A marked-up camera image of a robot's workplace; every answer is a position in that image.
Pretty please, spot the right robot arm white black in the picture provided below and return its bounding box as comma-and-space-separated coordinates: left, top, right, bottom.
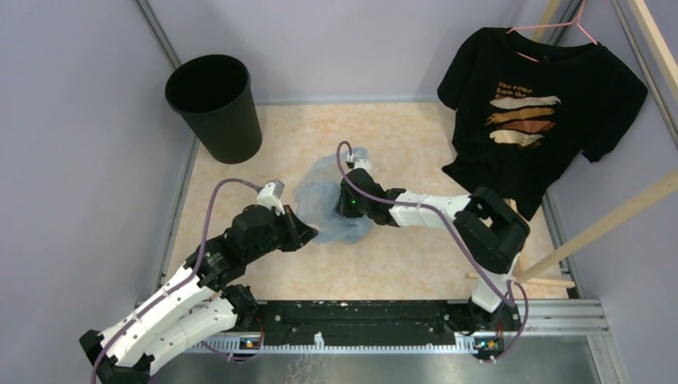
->
336, 167, 530, 335

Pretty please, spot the wooden frame bar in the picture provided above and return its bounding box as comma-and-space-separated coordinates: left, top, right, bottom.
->
516, 168, 677, 282

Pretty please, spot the pink wire clothes hanger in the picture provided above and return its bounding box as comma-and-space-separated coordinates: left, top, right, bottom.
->
505, 0, 600, 46

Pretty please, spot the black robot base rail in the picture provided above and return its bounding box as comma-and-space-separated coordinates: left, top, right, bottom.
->
182, 299, 523, 362

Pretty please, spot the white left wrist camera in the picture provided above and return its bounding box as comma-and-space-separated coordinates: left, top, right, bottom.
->
257, 179, 285, 215

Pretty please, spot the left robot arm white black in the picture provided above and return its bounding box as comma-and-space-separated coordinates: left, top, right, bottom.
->
79, 204, 318, 383

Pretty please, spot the wooden stick on floor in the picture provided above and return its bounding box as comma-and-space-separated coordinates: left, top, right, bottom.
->
465, 271, 576, 290

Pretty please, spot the black plastic trash bin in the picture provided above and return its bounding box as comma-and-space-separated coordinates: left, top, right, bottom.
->
165, 54, 262, 164

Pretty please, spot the black printed t-shirt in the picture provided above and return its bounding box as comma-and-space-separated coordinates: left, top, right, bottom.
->
437, 27, 648, 219

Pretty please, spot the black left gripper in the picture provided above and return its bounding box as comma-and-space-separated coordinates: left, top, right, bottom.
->
245, 204, 318, 263

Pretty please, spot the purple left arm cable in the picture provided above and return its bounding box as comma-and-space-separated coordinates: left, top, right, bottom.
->
89, 178, 265, 384

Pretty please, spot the light blue plastic trash bag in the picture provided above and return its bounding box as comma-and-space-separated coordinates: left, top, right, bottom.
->
293, 154, 373, 244

